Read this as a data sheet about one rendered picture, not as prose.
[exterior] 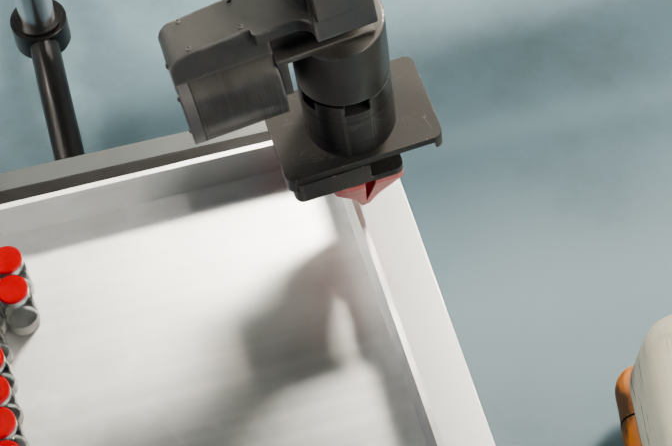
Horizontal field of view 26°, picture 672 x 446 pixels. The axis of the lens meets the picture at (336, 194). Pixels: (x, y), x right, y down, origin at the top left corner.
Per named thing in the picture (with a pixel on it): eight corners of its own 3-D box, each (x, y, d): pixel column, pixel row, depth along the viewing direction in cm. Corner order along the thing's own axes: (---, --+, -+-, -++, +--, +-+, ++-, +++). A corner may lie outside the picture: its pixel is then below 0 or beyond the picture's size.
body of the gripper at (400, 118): (262, 117, 94) (245, 50, 88) (412, 70, 95) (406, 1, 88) (290, 199, 91) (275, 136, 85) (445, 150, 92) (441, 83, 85)
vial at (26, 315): (10, 339, 96) (-3, 307, 93) (5, 311, 98) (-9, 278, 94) (43, 331, 97) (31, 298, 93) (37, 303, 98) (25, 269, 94)
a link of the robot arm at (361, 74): (398, 28, 80) (362, -46, 83) (280, 69, 80) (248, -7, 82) (405, 97, 86) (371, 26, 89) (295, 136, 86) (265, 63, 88)
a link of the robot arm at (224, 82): (364, -57, 75) (316, -135, 81) (152, 16, 74) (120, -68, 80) (400, 115, 83) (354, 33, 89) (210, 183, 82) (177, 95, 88)
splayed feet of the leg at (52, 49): (54, 218, 205) (37, 163, 193) (2, -41, 231) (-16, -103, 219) (110, 205, 206) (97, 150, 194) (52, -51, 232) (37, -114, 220)
